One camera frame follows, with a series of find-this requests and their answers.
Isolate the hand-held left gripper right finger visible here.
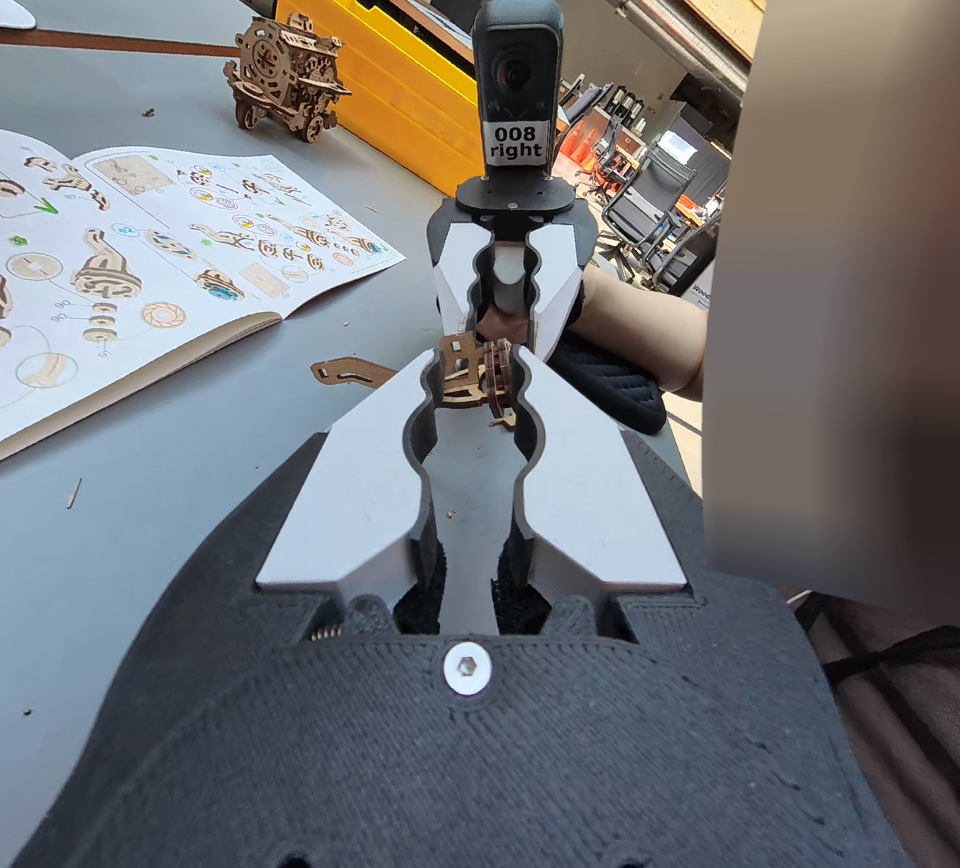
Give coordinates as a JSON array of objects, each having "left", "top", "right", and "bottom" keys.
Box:
[{"left": 495, "top": 345, "right": 691, "bottom": 607}]

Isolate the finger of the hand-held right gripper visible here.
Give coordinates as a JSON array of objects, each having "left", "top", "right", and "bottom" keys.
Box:
[
  {"left": 523, "top": 225, "right": 588, "bottom": 364},
  {"left": 433, "top": 220, "right": 498, "bottom": 343}
]

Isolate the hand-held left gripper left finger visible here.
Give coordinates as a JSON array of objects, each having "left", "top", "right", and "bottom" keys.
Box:
[{"left": 255, "top": 349, "right": 444, "bottom": 614}]

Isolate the small wooden model subassembly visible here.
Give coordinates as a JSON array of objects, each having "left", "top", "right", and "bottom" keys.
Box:
[{"left": 437, "top": 330, "right": 520, "bottom": 432}]

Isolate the curved wooden model arm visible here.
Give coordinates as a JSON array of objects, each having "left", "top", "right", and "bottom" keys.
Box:
[{"left": 309, "top": 355, "right": 396, "bottom": 390}]

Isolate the person's right forearm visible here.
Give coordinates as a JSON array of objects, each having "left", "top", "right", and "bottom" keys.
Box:
[{"left": 579, "top": 266, "right": 709, "bottom": 402}]

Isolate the wooden model carriage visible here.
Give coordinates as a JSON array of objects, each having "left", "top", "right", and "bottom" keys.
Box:
[{"left": 223, "top": 13, "right": 353, "bottom": 144}]

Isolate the model instruction booklet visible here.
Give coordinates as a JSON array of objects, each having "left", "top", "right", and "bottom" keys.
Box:
[{"left": 0, "top": 127, "right": 408, "bottom": 463}]

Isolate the person's right hand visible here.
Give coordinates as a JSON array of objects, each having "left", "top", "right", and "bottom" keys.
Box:
[{"left": 477, "top": 305, "right": 532, "bottom": 340}]

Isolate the orange office chair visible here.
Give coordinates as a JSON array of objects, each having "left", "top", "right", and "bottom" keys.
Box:
[{"left": 558, "top": 121, "right": 605, "bottom": 183}]

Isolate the black ribbed pad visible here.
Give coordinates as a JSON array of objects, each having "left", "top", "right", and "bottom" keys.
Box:
[{"left": 553, "top": 339, "right": 669, "bottom": 436}]

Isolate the yellow plastic bin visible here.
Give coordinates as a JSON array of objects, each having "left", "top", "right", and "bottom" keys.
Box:
[{"left": 274, "top": 0, "right": 490, "bottom": 199}]

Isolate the black strap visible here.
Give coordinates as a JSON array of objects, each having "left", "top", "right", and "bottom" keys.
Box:
[{"left": 793, "top": 589, "right": 960, "bottom": 691}]

